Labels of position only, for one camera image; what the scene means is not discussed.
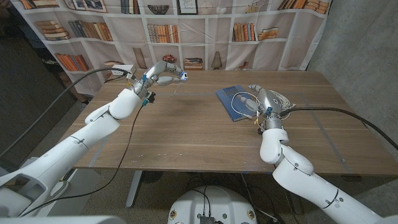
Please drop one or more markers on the grey table leg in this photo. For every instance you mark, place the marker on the grey table leg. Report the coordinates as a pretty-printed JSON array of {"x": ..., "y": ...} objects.
[{"x": 134, "y": 189}]

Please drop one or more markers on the white power strip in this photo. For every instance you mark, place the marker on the white power strip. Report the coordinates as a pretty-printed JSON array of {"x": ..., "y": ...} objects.
[{"x": 119, "y": 69}]

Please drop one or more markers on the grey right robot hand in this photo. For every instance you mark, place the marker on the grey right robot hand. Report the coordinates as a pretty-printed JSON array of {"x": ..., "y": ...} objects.
[{"x": 269, "y": 102}]

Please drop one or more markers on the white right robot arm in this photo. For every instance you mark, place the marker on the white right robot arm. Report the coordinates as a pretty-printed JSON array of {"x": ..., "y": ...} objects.
[{"x": 304, "y": 180}]

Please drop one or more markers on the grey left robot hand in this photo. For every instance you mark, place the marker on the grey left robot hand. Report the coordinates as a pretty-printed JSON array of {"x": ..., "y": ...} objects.
[{"x": 155, "y": 73}]

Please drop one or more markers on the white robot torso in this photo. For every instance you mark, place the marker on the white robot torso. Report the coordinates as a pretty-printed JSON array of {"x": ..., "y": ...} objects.
[{"x": 214, "y": 205}]

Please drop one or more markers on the printed bookshelf backdrop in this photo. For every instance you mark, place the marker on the printed bookshelf backdrop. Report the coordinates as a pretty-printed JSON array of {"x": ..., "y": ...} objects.
[{"x": 199, "y": 53}]

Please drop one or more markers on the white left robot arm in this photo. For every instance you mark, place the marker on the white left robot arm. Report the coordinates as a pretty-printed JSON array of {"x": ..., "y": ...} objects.
[{"x": 71, "y": 149}]

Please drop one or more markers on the white adapter connector with pigtail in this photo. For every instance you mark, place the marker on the white adapter connector with pigtail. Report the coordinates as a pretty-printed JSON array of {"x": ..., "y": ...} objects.
[{"x": 184, "y": 76}]

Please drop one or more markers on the blue book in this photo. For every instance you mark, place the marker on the blue book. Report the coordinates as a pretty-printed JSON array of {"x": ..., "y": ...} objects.
[{"x": 227, "y": 99}]

